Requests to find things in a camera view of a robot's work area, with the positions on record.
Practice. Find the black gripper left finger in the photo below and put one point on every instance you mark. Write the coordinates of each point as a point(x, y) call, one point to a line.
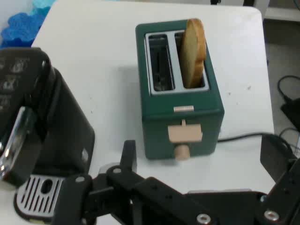
point(122, 194)

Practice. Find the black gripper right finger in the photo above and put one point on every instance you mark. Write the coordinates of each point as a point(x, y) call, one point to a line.
point(276, 154)

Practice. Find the beige toaster lever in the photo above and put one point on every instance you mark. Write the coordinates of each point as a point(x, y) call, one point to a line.
point(185, 133)

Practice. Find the black box on floor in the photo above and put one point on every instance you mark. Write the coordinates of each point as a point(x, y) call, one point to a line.
point(293, 112)

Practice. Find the beige round toaster knob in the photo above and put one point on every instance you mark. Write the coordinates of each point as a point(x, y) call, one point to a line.
point(182, 152)

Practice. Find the dark green two-slot toaster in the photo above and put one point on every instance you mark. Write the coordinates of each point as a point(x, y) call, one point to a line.
point(182, 131)

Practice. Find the black coffee machine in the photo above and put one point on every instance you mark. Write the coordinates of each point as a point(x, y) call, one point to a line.
point(58, 122)

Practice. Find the white label sticker red text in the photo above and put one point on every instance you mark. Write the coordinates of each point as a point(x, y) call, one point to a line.
point(183, 109)

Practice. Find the toasted bread slice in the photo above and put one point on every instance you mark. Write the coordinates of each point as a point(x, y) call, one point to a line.
point(191, 54)

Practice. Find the white furniture piece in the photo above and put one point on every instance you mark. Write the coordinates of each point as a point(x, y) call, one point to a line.
point(281, 9)

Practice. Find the dark blue foam piece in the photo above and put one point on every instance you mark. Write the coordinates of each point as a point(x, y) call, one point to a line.
point(21, 30)

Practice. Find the light cyan foam piece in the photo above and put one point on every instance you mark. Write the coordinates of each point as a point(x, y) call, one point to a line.
point(43, 6)

